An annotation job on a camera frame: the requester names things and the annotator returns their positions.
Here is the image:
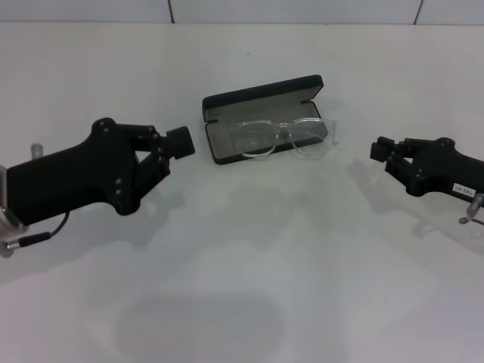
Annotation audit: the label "black glasses case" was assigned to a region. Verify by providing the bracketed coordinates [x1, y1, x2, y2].
[202, 74, 328, 166]

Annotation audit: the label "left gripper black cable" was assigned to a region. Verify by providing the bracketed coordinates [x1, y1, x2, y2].
[0, 211, 71, 260]

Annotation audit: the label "right gripper silver plug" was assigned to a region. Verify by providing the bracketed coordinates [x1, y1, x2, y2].
[467, 192, 484, 219]

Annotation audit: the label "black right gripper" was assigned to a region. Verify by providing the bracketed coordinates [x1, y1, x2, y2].
[369, 136, 484, 199]

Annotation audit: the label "clear plastic glasses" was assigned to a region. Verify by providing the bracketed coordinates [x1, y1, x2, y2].
[228, 117, 340, 160]

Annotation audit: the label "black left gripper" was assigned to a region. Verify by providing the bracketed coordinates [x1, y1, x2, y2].
[6, 117, 197, 227]

